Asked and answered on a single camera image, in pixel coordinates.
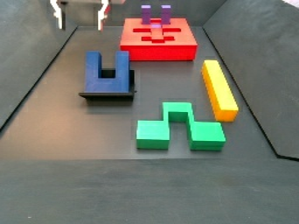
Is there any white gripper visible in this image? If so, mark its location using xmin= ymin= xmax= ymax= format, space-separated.
xmin=49 ymin=0 xmax=125 ymax=31

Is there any blue U-shaped block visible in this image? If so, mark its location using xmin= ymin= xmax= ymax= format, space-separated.
xmin=84 ymin=51 xmax=129 ymax=93

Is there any red puzzle base board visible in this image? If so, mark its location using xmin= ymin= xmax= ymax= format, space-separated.
xmin=118 ymin=18 xmax=197 ymax=61

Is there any black L-shaped fixture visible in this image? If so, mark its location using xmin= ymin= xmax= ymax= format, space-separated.
xmin=78 ymin=69 xmax=136 ymax=102

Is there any purple U-shaped block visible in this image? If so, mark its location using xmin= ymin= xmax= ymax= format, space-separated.
xmin=141 ymin=4 xmax=172 ymax=25

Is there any yellow long bar block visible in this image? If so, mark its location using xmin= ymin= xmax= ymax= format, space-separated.
xmin=200 ymin=59 xmax=238 ymax=122

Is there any green stepped block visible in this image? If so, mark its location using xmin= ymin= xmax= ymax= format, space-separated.
xmin=134 ymin=101 xmax=226 ymax=151

